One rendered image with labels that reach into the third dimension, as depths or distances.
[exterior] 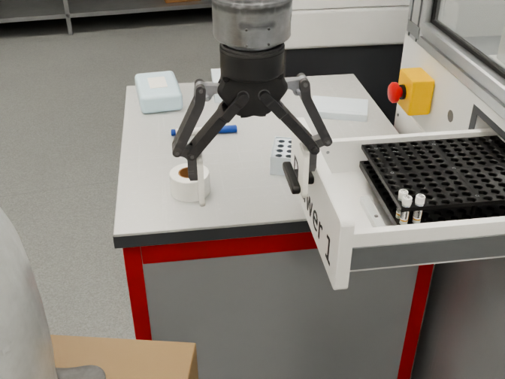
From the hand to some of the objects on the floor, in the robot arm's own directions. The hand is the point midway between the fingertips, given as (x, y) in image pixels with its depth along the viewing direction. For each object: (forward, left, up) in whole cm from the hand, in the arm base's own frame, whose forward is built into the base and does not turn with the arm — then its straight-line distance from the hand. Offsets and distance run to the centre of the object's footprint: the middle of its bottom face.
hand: (252, 189), depth 79 cm
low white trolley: (-3, +44, -91) cm, 101 cm away
